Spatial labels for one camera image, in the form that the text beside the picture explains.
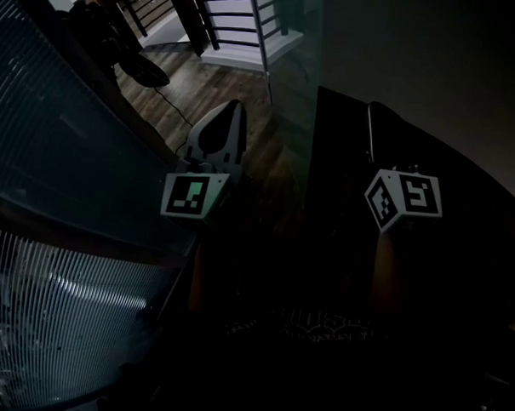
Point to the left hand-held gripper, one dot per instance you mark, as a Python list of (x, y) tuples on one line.
[(184, 195)]

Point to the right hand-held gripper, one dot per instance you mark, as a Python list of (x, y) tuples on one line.
[(417, 194)]

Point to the fluted glass door wooden frame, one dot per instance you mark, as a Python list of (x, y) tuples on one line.
[(59, 149)]

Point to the person's right forearm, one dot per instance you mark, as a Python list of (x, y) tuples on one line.
[(386, 274)]

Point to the person's left forearm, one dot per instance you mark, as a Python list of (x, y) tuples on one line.
[(203, 279)]

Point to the dark cabinet panel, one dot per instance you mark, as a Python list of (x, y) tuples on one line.
[(459, 260)]

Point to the black floor fan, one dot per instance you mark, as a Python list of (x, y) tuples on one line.
[(132, 54)]

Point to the brown wooden furniture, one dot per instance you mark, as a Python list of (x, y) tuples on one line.
[(121, 11)]

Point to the person's dark printed shirt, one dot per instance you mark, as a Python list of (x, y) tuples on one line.
[(310, 360)]

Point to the dark wooden post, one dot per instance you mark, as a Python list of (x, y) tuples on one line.
[(189, 18)]

